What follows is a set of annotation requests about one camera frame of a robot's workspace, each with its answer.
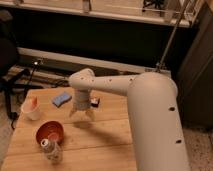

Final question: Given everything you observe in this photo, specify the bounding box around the black office chair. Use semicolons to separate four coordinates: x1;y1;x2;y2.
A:
0;9;40;129

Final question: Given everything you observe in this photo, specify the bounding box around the dark cabinet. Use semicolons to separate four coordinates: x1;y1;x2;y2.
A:
176;2;213;129

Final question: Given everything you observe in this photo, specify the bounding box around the clear plastic bottle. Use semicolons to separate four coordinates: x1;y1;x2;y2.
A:
40;139;62;164

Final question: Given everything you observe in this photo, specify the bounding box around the small dark box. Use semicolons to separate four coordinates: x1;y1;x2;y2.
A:
91;97;100;107

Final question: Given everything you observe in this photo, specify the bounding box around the red ceramic bowl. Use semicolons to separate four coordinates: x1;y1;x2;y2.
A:
36;121;64;144

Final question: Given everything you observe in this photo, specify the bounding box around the blue sponge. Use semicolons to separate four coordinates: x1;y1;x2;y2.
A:
52;92;72;107

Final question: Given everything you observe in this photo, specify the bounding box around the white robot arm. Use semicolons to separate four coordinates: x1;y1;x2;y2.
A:
69;69;191;171

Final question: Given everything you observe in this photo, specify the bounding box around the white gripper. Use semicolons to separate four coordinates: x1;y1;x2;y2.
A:
69;89;95;121

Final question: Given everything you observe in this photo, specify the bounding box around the metal pole stand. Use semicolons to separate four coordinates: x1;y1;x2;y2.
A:
155;0;190;73

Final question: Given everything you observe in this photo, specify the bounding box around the white cup with orange item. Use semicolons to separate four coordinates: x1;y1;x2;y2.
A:
21;97;41;121

